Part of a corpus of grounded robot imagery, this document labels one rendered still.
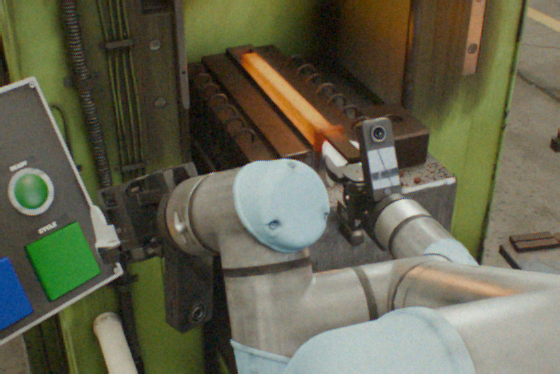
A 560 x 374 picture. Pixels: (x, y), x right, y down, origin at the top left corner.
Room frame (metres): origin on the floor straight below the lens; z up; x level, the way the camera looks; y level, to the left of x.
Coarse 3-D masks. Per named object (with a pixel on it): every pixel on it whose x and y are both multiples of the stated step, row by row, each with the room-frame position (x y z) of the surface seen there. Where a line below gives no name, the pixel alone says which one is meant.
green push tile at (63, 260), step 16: (48, 240) 0.77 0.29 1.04; (64, 240) 0.78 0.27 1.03; (80, 240) 0.79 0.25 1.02; (32, 256) 0.75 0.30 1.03; (48, 256) 0.76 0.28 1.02; (64, 256) 0.77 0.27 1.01; (80, 256) 0.78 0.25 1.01; (48, 272) 0.75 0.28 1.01; (64, 272) 0.76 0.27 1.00; (80, 272) 0.77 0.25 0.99; (96, 272) 0.78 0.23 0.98; (48, 288) 0.74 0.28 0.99; (64, 288) 0.75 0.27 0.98
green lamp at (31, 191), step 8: (24, 176) 0.81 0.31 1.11; (32, 176) 0.82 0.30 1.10; (16, 184) 0.80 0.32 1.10; (24, 184) 0.80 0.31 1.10; (32, 184) 0.81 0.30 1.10; (40, 184) 0.81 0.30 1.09; (16, 192) 0.79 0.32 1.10; (24, 192) 0.80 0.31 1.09; (32, 192) 0.80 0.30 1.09; (40, 192) 0.81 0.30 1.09; (48, 192) 0.81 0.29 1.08; (24, 200) 0.79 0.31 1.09; (32, 200) 0.80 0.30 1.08; (40, 200) 0.80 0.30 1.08; (32, 208) 0.79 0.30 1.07
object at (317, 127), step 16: (256, 64) 1.36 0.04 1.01; (272, 80) 1.29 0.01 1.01; (288, 96) 1.22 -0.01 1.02; (304, 112) 1.15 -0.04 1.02; (304, 128) 1.13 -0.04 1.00; (320, 128) 1.09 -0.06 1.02; (336, 128) 1.08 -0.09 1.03; (320, 144) 1.07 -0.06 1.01; (336, 144) 1.03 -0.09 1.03; (352, 144) 1.03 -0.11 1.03; (352, 160) 0.99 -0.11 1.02
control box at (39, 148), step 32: (0, 96) 0.86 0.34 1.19; (32, 96) 0.88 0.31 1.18; (0, 128) 0.83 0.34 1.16; (32, 128) 0.86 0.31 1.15; (0, 160) 0.81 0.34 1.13; (32, 160) 0.83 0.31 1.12; (64, 160) 0.85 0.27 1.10; (0, 192) 0.78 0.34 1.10; (64, 192) 0.83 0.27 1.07; (0, 224) 0.76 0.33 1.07; (32, 224) 0.78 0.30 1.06; (64, 224) 0.80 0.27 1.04; (0, 256) 0.74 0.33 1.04; (96, 256) 0.80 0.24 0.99; (32, 288) 0.73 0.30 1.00; (96, 288) 0.77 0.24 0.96; (32, 320) 0.71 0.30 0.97
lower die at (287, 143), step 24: (240, 48) 1.46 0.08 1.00; (264, 48) 1.48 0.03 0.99; (192, 72) 1.39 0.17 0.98; (216, 72) 1.37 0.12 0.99; (240, 72) 1.37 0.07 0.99; (288, 72) 1.36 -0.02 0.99; (240, 96) 1.27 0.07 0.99; (264, 96) 1.27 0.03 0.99; (312, 96) 1.26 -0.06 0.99; (264, 120) 1.18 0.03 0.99; (288, 120) 1.16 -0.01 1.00; (336, 120) 1.17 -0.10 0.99; (240, 144) 1.11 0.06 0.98; (264, 144) 1.11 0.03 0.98; (288, 144) 1.09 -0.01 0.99; (312, 144) 1.08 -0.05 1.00; (312, 168) 1.08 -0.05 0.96
